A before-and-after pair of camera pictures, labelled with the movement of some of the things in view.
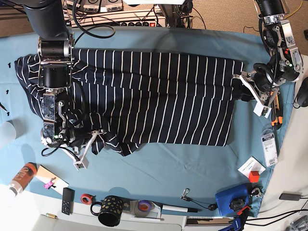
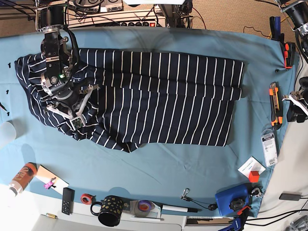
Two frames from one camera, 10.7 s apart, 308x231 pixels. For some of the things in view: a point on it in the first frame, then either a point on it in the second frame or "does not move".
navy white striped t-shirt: [121, 96] does not move
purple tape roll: [144, 205] does not move
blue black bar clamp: [238, 224] does not move
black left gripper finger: [246, 94] -> [294, 111]
